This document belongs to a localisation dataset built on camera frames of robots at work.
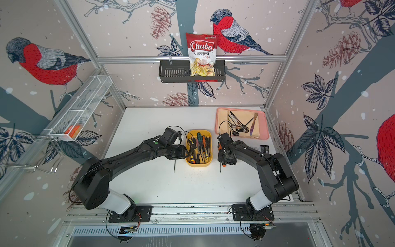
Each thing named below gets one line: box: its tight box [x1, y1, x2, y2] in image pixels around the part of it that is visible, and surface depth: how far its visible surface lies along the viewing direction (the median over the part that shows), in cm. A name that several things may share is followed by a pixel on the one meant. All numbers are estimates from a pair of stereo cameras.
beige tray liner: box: [217, 109, 261, 139], surface depth 113 cm
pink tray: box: [214, 107, 270, 140], surface depth 113 cm
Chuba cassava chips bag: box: [185, 32, 219, 77], surface depth 85 cm
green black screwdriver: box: [196, 132, 203, 155], surface depth 99 cm
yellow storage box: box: [185, 129, 213, 168], surface depth 97 cm
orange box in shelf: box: [63, 125, 82, 139], surface depth 68 cm
